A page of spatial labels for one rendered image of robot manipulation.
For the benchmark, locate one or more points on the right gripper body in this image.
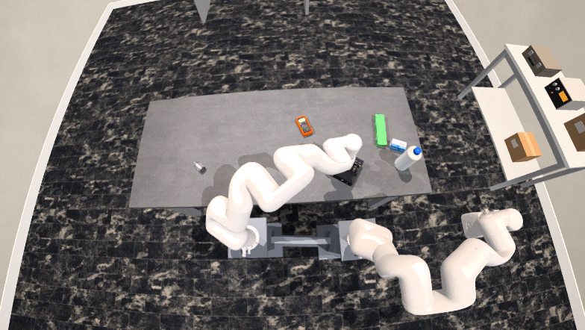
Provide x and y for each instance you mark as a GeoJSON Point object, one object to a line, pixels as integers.
{"type": "Point", "coordinates": [470, 226]}

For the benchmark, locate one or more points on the white bottle with blue cap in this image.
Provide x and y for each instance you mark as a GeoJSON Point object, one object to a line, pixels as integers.
{"type": "Point", "coordinates": [408, 158]}

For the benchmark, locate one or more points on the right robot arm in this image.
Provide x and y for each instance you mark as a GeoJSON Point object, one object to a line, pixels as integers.
{"type": "Point", "coordinates": [458, 271]}

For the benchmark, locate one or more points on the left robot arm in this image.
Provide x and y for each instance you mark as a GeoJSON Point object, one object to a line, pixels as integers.
{"type": "Point", "coordinates": [296, 164]}

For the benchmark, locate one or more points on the orange multimeter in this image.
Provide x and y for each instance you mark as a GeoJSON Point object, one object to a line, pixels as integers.
{"type": "Point", "coordinates": [304, 126]}

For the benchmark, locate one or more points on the dark grey lighting desk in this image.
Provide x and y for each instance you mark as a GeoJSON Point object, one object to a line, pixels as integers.
{"type": "Point", "coordinates": [349, 176]}

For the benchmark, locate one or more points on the green pencil case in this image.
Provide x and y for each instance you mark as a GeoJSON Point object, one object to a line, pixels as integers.
{"type": "Point", "coordinates": [380, 130]}

